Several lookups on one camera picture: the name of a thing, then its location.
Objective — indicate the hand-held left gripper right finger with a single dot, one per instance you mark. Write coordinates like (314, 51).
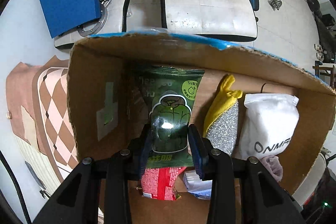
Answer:
(197, 153)

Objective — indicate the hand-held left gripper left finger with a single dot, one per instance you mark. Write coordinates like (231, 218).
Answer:
(146, 151)

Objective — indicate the green wipes packet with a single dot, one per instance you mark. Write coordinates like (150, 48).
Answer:
(168, 115)

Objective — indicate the cardboard box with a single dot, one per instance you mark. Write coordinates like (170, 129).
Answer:
(183, 98)

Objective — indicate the white blue tissue packet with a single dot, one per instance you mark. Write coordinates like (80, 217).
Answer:
(198, 186)

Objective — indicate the red snack packet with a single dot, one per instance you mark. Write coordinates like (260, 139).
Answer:
(160, 183)

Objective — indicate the yellow silver scrubbing cloth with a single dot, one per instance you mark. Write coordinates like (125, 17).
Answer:
(223, 121)

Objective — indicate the pink fluffy cloth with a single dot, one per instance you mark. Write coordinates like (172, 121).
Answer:
(273, 166)

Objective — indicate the checkered pink rug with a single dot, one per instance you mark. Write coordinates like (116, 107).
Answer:
(44, 119)

